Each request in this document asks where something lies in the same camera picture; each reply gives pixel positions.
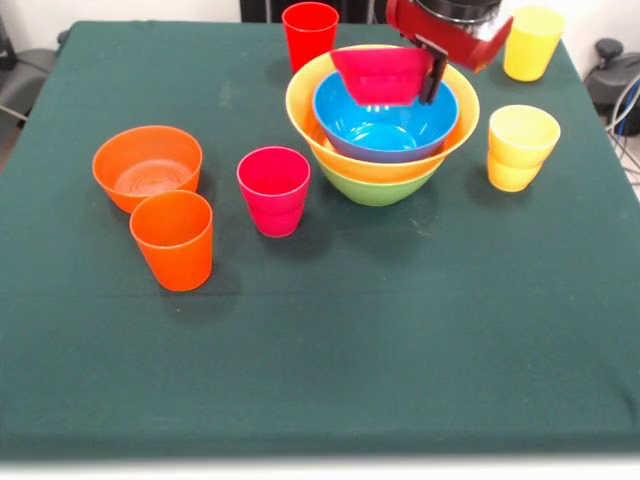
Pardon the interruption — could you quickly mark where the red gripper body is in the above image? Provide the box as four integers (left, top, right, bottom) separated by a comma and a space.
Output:
385, 0, 515, 75

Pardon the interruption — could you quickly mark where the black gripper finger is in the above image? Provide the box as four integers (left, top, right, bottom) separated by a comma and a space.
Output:
413, 34, 450, 107

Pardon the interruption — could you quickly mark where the pink bowl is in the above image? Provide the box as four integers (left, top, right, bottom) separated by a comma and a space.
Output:
329, 45, 435, 108

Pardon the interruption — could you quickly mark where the blue bowl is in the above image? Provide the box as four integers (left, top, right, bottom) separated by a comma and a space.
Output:
312, 71, 460, 164

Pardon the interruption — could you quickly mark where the large yellow-orange bowl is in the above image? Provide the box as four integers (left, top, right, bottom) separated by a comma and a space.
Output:
285, 43, 481, 185

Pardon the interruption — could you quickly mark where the small orange bowl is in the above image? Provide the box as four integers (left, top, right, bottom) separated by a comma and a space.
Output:
91, 125, 204, 215

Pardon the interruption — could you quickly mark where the orange cup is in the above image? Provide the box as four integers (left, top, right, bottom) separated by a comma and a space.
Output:
129, 189, 215, 293

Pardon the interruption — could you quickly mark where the bright yellow cup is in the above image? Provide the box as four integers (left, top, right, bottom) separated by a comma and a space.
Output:
502, 6, 567, 83

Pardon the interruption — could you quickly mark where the amber yellow cup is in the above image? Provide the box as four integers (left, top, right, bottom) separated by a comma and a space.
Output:
487, 104, 562, 193

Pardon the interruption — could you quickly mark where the green bowl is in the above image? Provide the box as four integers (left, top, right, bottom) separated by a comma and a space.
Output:
315, 157, 441, 208

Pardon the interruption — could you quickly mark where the red cup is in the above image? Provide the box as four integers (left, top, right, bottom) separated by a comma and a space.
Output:
281, 1, 340, 75

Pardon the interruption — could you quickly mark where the pink cup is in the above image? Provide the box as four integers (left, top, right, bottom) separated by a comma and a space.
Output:
236, 146, 312, 239

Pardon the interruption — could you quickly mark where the dark green table cloth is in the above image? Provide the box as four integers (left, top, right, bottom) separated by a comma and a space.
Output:
0, 19, 640, 461

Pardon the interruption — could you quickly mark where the tangle of cables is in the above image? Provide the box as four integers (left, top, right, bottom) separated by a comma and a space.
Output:
604, 74, 640, 186

